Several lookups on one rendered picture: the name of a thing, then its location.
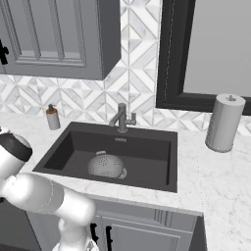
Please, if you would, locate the grey sink faucet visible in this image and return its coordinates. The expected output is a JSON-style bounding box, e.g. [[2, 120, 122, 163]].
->
[[109, 103, 137, 133]]

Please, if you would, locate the dark grey sink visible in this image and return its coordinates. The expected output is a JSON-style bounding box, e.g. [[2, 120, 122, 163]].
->
[[31, 121, 178, 193]]

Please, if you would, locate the grey metal colander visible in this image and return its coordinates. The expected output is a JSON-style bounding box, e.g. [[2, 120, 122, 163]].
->
[[86, 150, 128, 179]]

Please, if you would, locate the white soap dispenser bottle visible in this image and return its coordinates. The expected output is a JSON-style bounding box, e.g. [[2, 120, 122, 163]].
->
[[45, 103, 62, 131]]

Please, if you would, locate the white paper towel roll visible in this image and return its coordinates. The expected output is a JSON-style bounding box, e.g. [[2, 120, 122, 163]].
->
[[204, 93, 246, 154]]

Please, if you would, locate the grey base cupboard door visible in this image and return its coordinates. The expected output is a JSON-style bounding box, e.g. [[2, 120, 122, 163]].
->
[[25, 210, 103, 251], [99, 211, 199, 251]]

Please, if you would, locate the black framed window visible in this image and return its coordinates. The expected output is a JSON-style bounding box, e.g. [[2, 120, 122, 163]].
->
[[155, 0, 251, 117]]

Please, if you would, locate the black base cupboard handle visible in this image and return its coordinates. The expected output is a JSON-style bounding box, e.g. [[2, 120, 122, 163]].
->
[[105, 226, 114, 251], [89, 223, 99, 243]]

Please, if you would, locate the grey wall cupboard door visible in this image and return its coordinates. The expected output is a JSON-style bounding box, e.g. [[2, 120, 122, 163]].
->
[[0, 0, 123, 81]]

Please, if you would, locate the black wall cupboard handle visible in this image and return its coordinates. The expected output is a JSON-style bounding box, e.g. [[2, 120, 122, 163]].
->
[[0, 38, 10, 66]]

